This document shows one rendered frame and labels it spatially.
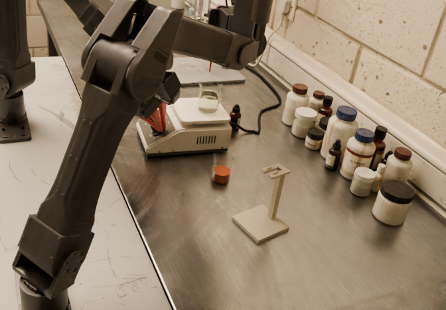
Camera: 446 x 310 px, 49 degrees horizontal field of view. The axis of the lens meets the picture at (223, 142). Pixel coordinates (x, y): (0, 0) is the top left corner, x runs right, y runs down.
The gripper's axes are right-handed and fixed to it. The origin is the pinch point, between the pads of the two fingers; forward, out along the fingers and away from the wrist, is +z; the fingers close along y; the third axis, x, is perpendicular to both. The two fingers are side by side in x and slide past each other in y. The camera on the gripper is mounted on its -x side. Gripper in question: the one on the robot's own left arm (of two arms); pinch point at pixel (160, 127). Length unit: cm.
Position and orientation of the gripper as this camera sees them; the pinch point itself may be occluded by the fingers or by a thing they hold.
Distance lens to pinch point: 111.8
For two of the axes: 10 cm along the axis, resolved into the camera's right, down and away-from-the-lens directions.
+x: -8.0, -1.1, 5.9
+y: 5.0, -6.8, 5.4
